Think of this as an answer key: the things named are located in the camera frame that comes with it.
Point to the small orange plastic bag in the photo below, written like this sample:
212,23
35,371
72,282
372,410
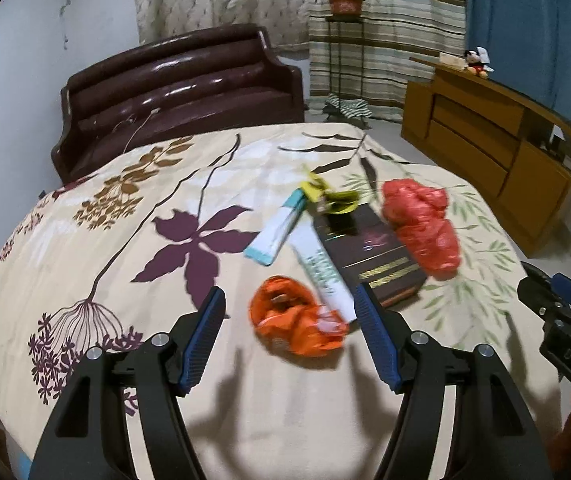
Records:
290,320

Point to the white tube with green print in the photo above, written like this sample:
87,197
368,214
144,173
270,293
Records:
323,270

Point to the striped curtain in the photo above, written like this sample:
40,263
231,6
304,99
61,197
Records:
400,35

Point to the beige box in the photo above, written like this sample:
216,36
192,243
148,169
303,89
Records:
453,61

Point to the dark brown box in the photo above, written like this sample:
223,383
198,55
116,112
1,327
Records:
365,245

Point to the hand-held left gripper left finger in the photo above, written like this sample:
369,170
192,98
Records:
200,345

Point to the wooden cabinet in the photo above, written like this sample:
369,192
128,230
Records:
465,145

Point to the mouse plush toy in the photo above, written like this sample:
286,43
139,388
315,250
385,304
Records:
475,62

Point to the floral printed blanket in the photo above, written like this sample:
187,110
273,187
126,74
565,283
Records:
115,260

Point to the white card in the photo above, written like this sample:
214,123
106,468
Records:
485,52

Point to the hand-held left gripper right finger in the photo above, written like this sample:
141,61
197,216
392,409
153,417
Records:
378,340

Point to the teal-ended white packet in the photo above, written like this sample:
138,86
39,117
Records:
278,227

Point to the large red plastic bag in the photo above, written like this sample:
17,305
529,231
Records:
420,230

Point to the brown leather sofa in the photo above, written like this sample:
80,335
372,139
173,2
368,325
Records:
180,95

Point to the blue curtain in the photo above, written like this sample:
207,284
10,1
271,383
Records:
525,25

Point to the yellow wrapper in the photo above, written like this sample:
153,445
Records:
315,185

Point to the green wrapper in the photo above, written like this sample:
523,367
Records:
340,205

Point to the black metal plant stand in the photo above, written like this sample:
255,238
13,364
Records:
344,17

